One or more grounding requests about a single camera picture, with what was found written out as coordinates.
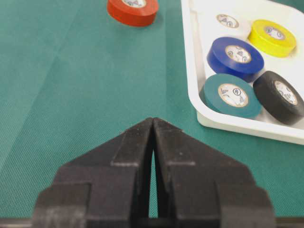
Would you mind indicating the green table cloth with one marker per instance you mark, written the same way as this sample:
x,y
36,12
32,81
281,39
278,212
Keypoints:
x,y
72,78

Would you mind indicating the white tape roll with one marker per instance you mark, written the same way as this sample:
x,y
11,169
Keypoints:
x,y
223,23

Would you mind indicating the blue tape roll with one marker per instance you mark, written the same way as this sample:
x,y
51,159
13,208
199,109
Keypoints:
x,y
236,57

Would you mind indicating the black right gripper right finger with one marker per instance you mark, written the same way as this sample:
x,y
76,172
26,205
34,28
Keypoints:
x,y
200,187

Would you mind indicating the white plastic case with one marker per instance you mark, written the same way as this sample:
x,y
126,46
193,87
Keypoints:
x,y
197,45

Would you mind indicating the red tape roll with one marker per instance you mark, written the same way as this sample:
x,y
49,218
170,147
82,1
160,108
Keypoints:
x,y
137,13

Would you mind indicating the black tape roll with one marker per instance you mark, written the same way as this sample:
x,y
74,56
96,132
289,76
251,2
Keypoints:
x,y
279,98

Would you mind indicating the teal tape roll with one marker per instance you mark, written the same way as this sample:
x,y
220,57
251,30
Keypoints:
x,y
228,94

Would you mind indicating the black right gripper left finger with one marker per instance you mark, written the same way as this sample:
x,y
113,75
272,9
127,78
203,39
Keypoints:
x,y
107,187

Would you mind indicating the yellow tape roll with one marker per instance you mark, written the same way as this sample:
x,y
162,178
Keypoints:
x,y
272,38

